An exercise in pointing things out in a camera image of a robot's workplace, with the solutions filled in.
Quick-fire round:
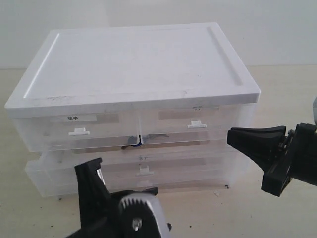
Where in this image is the key bunch with blue tag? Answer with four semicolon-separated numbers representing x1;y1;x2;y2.
120;133;170;151

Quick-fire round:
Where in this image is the clear top left drawer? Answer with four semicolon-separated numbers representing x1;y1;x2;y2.
13;112;139;152

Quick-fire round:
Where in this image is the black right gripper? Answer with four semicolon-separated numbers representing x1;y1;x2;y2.
227;123;317;197

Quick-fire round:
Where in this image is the white plastic drawer cabinet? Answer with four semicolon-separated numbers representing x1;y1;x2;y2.
5;23;260;188

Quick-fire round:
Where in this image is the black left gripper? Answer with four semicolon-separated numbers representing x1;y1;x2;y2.
69;158;171;238

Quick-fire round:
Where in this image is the clear top right drawer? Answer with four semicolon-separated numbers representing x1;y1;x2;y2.
140;104;256;144

